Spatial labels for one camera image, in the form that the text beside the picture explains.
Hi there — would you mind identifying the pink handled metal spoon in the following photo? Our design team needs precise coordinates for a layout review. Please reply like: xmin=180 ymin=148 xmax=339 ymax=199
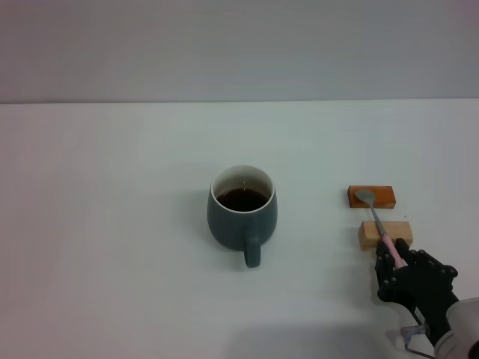
xmin=354 ymin=188 xmax=408 ymax=269

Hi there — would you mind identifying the grey ceramic mug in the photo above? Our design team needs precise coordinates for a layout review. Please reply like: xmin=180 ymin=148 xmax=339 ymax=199
xmin=207 ymin=165 xmax=279 ymax=269

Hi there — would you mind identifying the cable with clear plug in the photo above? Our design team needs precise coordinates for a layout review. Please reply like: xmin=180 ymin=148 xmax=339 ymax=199
xmin=397 ymin=323 xmax=437 ymax=357

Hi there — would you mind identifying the light wooden spoon rest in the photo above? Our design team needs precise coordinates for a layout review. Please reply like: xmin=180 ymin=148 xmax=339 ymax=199
xmin=358 ymin=220 xmax=414 ymax=252

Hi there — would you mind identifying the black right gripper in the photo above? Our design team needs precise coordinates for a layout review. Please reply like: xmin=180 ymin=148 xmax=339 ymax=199
xmin=374 ymin=237 xmax=461 ymax=347

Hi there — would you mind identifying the dark coffee liquid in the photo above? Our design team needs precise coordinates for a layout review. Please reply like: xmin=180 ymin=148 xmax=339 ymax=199
xmin=216 ymin=188 xmax=269 ymax=213

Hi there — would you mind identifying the orange wooden block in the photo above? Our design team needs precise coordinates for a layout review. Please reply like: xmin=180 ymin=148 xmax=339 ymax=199
xmin=347 ymin=185 xmax=397 ymax=210

